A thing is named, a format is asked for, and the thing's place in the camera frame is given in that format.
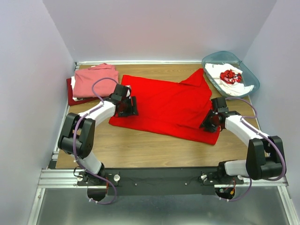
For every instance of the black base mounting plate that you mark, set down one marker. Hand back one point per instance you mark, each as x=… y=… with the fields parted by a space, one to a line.
x=156 y=181

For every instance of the folded pink t-shirt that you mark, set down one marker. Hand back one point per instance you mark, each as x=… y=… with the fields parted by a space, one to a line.
x=100 y=80

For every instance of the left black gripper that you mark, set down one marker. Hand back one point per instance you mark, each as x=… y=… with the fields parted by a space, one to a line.
x=133 y=110

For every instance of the folded dark red t-shirt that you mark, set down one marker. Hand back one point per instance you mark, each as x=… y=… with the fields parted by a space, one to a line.
x=71 y=100

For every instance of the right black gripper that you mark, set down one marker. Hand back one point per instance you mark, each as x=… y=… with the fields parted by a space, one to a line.
x=208 y=128

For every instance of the clear blue plastic bin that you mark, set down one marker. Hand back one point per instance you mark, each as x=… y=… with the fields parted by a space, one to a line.
x=223 y=57

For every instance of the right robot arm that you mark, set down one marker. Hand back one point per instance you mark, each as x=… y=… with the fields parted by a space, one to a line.
x=265 y=154

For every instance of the folded white t-shirt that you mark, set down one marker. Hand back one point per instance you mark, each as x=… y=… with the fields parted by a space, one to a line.
x=80 y=89

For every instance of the bright red t-shirt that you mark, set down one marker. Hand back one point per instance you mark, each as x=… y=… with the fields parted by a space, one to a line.
x=170 y=108

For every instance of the aluminium extrusion rail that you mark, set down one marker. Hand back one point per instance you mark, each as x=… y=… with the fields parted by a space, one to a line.
x=67 y=178

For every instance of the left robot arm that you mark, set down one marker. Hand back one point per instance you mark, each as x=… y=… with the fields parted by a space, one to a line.
x=78 y=131

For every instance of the white printed t-shirt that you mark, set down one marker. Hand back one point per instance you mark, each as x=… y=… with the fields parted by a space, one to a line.
x=228 y=78

